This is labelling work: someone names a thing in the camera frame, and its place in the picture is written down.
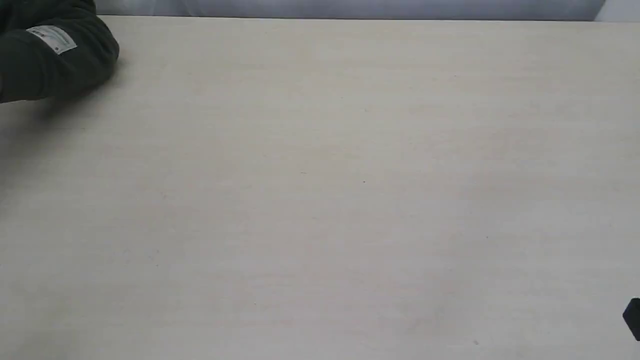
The forearm in green sleeve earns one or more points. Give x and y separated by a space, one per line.
53 48

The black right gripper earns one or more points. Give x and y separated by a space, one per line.
631 316

